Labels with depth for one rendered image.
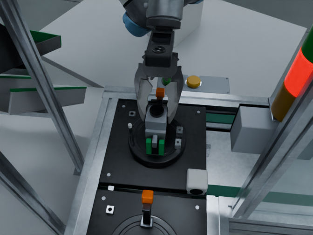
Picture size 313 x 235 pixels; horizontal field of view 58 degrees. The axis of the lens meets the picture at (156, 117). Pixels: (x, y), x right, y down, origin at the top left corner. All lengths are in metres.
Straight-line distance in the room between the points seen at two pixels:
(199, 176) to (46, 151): 0.45
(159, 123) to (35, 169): 0.40
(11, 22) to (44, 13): 2.60
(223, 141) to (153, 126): 0.25
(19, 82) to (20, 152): 0.23
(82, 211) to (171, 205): 0.19
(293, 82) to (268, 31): 0.92
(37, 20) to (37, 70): 2.49
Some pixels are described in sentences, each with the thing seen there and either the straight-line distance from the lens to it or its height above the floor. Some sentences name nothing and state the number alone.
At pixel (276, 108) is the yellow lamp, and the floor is 1.28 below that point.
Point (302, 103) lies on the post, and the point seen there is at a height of 1.32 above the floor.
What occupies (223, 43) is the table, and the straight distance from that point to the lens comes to 1.15.
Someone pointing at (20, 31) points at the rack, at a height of 1.31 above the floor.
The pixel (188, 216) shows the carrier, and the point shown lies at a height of 0.97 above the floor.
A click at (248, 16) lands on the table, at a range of 1.33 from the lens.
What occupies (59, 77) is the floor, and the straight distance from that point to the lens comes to 2.32.
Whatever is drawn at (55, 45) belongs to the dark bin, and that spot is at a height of 1.20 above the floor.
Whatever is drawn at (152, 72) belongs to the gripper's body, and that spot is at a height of 1.15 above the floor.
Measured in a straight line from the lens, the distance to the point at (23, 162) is 0.87.
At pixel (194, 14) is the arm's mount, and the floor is 0.94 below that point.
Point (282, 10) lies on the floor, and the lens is 3.14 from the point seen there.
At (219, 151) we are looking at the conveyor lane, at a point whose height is 0.92.
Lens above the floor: 1.56
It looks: 53 degrees down
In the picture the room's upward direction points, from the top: straight up
